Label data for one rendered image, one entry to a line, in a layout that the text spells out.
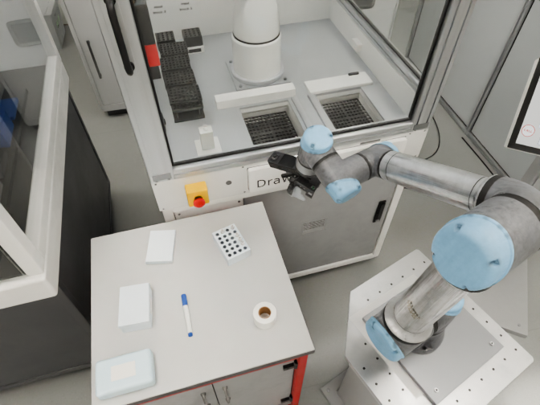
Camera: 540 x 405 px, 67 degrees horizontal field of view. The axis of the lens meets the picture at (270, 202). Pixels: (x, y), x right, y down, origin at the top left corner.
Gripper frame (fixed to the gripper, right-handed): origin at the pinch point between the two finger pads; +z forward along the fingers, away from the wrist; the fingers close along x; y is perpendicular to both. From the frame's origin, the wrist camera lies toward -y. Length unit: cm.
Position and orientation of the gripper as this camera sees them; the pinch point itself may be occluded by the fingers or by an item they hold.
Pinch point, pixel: (294, 188)
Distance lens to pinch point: 131.3
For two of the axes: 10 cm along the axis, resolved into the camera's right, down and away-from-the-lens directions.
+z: -0.6, 3.6, 9.3
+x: 5.5, -7.7, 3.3
